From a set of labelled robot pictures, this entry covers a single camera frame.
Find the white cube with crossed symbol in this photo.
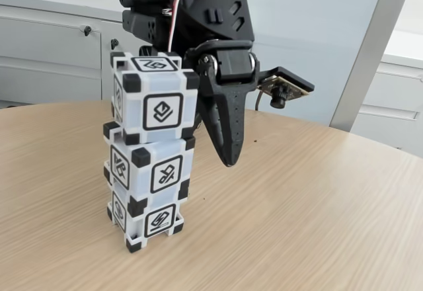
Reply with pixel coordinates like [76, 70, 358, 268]
[102, 122, 196, 203]

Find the white cube with lightning symbol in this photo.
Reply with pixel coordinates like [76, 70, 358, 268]
[104, 167, 190, 255]

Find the white cube with layers symbol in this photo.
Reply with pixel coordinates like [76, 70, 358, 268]
[110, 52, 202, 146]

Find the black camera cable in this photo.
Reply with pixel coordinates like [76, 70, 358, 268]
[253, 91, 266, 112]

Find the camera board on black mount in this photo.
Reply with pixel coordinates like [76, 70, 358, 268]
[256, 67, 315, 109]

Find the white red servo cable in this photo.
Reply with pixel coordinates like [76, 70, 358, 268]
[167, 0, 200, 54]

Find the white low cabinet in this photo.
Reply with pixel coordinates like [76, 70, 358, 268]
[0, 0, 255, 110]

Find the grey metal post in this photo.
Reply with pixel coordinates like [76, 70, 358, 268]
[330, 0, 417, 136]

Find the white drawer cabinet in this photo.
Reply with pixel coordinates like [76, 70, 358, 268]
[352, 29, 423, 159]

